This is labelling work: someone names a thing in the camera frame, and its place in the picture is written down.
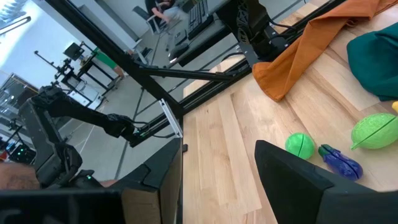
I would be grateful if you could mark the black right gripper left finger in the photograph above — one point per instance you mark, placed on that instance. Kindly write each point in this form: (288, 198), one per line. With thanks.
(161, 174)

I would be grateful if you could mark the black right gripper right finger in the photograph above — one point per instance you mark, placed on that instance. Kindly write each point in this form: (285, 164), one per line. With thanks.
(286, 180)

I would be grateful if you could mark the green round toy lime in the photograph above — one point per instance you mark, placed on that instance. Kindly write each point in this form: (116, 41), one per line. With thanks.
(300, 146)

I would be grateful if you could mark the purple toy eggplant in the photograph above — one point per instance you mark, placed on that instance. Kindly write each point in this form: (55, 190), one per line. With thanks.
(342, 163)

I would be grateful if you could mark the light green ribbed toy melon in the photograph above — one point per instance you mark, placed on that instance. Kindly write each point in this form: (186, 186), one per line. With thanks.
(374, 132)

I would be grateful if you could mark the yellow toy lemon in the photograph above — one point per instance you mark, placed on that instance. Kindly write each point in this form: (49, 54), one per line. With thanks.
(395, 106)

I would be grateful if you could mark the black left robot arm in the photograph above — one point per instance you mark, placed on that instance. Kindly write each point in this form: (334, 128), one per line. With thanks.
(255, 28)

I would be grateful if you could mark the black computer mouse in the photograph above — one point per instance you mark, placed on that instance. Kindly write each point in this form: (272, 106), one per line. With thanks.
(178, 50)

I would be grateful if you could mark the orange cloth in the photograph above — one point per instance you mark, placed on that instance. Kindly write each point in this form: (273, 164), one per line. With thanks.
(298, 56)

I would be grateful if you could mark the person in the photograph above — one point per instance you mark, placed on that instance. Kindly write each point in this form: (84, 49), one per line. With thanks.
(107, 60)
(169, 12)

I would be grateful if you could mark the black equipment bench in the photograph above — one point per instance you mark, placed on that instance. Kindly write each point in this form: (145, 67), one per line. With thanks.
(90, 67)

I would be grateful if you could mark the black desk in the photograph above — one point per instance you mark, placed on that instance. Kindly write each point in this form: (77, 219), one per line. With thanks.
(202, 43)

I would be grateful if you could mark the dark green cloth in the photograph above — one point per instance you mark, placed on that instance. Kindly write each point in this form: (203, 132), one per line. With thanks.
(376, 62)

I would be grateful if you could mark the office chair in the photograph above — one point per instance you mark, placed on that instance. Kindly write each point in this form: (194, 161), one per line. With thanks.
(146, 18)

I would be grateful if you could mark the black keyboard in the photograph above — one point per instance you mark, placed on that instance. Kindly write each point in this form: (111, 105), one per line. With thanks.
(199, 15)

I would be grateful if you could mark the silver aluminium bracket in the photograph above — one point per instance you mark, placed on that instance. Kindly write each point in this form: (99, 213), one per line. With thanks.
(171, 118)

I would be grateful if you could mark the black aluminium table frame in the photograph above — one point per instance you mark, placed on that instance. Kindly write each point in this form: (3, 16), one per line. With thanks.
(109, 49)

